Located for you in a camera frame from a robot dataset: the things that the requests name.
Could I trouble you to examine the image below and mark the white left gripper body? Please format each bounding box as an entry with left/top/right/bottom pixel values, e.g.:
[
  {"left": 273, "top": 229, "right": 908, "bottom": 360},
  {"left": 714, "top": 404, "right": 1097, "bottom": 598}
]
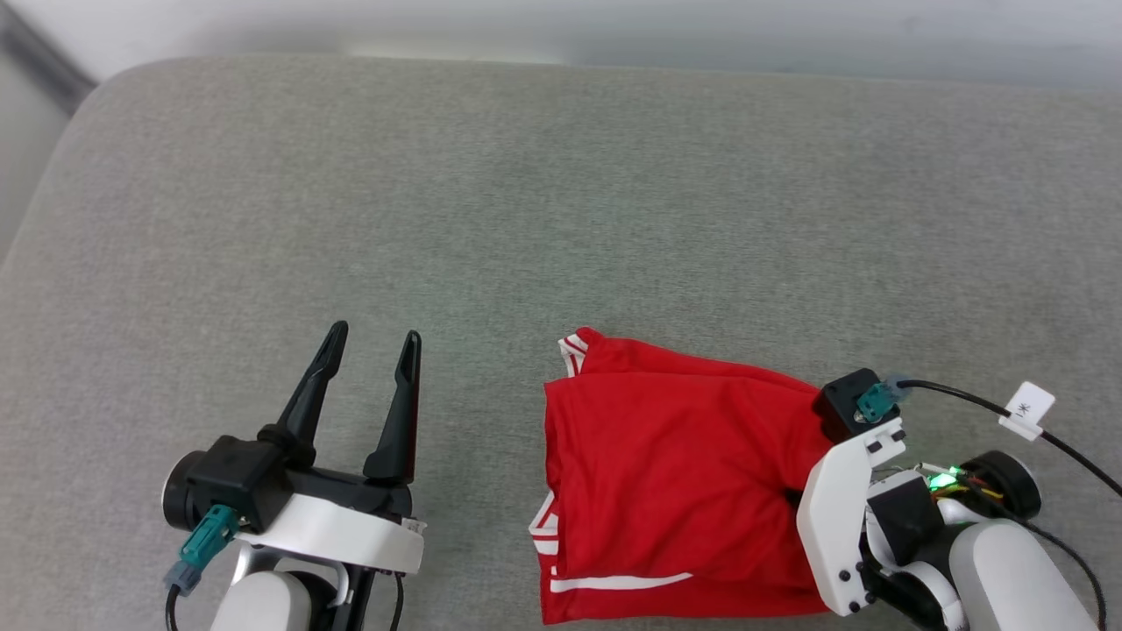
[{"left": 162, "top": 451, "right": 428, "bottom": 575}]

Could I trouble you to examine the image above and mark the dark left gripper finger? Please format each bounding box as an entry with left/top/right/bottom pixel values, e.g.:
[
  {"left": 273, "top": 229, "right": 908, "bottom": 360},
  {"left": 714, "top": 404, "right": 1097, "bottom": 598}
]
[
  {"left": 259, "top": 321, "right": 349, "bottom": 465},
  {"left": 364, "top": 330, "right": 423, "bottom": 486}
]

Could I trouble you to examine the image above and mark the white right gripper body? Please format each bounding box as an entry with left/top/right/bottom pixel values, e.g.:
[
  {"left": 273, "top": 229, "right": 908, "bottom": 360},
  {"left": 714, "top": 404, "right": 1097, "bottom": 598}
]
[{"left": 796, "top": 419, "right": 1042, "bottom": 616}]

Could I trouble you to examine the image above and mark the red garment with white trim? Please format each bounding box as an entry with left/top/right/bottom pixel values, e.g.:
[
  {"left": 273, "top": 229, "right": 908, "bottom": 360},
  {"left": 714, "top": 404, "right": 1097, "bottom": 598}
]
[{"left": 529, "top": 327, "right": 847, "bottom": 625}]

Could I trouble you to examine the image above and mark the grey fabric sofa cushion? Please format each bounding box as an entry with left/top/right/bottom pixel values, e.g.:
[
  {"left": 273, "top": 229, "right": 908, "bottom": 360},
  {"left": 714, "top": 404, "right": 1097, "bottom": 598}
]
[{"left": 0, "top": 54, "right": 1122, "bottom": 631}]

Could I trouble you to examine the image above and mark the left cable with teal connector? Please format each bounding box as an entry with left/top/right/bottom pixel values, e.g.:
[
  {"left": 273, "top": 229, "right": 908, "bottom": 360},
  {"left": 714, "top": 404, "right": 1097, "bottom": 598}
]
[{"left": 165, "top": 506, "right": 239, "bottom": 631}]

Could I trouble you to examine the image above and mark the cable with teal connector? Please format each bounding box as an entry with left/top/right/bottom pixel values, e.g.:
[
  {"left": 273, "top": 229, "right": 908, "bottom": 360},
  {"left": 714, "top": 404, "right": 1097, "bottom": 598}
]
[
  {"left": 165, "top": 506, "right": 239, "bottom": 631},
  {"left": 857, "top": 372, "right": 1122, "bottom": 499}
]

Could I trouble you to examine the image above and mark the right cable with teal connector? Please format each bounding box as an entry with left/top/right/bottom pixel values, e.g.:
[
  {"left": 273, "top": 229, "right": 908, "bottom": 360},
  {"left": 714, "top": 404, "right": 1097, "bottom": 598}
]
[{"left": 857, "top": 372, "right": 1122, "bottom": 499}]

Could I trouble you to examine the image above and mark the white cable label tag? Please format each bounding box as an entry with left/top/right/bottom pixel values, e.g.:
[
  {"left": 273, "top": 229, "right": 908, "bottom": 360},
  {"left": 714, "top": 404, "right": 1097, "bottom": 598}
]
[{"left": 998, "top": 381, "right": 1056, "bottom": 441}]

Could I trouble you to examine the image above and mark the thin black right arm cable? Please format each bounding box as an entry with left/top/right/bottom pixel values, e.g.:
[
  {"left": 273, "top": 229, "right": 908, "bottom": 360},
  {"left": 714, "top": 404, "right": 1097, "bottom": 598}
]
[{"left": 999, "top": 513, "right": 1108, "bottom": 631}]

